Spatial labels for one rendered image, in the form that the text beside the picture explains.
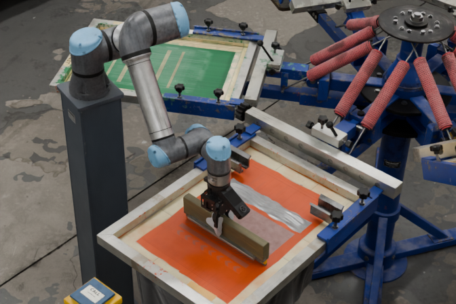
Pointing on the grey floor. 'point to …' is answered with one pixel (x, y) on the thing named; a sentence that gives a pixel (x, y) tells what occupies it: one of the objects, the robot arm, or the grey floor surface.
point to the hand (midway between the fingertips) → (224, 230)
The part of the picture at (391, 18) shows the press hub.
